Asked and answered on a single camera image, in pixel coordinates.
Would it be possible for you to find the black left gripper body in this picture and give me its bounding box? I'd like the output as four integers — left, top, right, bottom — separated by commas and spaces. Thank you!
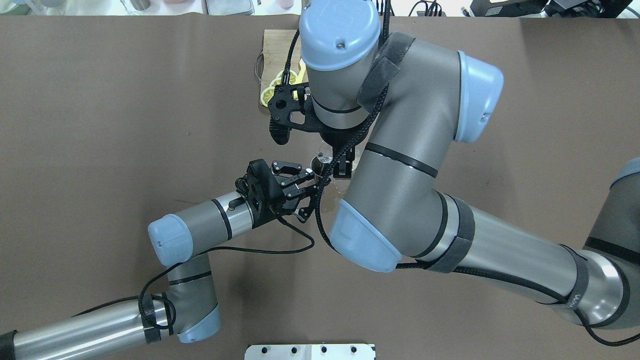
235, 159, 307, 223

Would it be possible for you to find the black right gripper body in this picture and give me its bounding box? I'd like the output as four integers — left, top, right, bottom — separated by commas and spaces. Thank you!
322, 129, 368, 161

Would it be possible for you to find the steel cocktail jigger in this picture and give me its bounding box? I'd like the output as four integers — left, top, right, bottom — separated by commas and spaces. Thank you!
310, 153, 333, 182

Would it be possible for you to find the clear glass measuring cup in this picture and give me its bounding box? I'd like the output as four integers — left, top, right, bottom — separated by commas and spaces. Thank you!
317, 141, 333, 164

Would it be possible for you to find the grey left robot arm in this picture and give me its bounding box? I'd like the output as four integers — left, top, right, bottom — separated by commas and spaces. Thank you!
1, 159, 318, 360

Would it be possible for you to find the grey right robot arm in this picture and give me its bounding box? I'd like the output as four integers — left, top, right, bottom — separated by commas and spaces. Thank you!
299, 0, 639, 332

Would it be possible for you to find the inner lemon slice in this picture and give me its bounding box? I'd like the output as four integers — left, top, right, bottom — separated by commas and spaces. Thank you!
270, 70, 298, 85

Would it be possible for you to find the lemon slice at board corner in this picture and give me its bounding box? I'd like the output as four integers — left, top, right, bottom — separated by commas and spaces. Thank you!
259, 86, 275, 107

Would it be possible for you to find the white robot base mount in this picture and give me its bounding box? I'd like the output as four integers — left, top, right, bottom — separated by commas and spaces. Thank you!
244, 343, 377, 360

